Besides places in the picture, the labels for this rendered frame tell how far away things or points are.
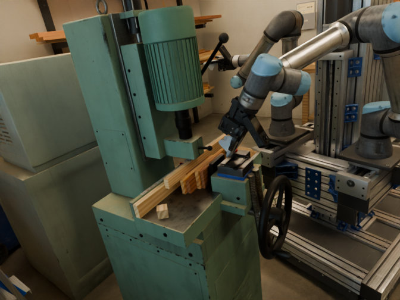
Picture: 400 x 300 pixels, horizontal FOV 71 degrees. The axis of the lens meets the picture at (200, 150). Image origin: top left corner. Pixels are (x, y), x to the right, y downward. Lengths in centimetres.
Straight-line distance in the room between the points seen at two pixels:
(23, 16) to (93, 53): 217
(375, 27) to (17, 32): 282
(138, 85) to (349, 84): 103
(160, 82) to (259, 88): 32
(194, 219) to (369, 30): 83
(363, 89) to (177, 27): 101
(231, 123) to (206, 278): 54
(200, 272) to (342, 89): 106
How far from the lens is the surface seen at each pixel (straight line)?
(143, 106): 104
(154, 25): 91
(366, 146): 143
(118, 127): 112
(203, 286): 110
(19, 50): 317
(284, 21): 159
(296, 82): 88
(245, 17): 458
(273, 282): 190
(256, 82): 82
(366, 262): 180
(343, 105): 157
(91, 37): 109
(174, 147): 106
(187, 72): 92
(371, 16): 113
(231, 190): 97
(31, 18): 326
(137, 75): 102
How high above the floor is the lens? 143
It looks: 23 degrees down
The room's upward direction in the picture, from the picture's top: 8 degrees counter-clockwise
